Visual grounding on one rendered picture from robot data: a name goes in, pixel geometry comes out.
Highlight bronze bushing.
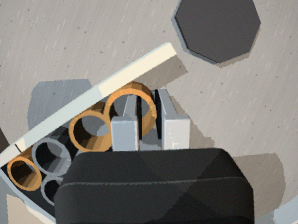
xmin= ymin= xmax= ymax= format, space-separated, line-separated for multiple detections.
xmin=69 ymin=101 xmax=112 ymax=152
xmin=7 ymin=144 xmax=47 ymax=191
xmin=104 ymin=81 xmax=157 ymax=136

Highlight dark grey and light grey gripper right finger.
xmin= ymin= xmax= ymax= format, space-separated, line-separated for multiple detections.
xmin=155 ymin=89 xmax=191 ymax=150

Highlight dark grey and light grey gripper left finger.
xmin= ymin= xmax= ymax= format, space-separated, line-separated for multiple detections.
xmin=111 ymin=94 xmax=142 ymax=151

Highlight grey round turntable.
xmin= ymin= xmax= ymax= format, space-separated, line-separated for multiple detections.
xmin=0 ymin=0 xmax=298 ymax=224

